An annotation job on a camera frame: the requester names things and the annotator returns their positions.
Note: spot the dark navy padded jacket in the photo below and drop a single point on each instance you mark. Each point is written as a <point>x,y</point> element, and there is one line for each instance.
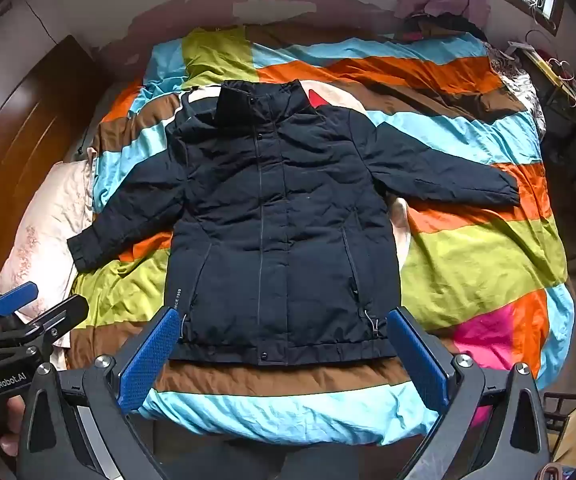
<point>273,220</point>

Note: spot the brown wooden headboard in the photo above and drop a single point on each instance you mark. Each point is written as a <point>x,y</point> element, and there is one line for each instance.
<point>22,125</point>

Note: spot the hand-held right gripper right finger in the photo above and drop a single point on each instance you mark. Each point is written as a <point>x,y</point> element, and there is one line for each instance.
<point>415,360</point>

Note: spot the grey floral patterned cloth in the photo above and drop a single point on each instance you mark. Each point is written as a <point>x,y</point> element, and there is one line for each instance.
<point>515,85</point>

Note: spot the pile of dark clothes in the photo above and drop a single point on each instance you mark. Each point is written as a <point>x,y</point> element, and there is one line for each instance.
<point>443,25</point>

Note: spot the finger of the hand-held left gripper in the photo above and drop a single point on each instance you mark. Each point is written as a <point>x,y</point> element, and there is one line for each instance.
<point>62,317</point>
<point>15,297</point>

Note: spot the dark wooden chair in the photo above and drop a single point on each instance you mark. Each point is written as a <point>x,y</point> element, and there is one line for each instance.
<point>565,410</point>

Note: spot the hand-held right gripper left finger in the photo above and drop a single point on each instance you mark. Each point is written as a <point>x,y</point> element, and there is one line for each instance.
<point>147,360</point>

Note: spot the pale pink floral pillow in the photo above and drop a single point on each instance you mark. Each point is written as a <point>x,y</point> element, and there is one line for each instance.
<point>42,230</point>

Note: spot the cluttered side table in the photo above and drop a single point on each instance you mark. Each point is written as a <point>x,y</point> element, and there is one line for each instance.
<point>568,95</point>

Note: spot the colourful striped blanket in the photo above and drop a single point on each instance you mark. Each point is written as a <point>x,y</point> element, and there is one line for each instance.
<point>468,240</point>

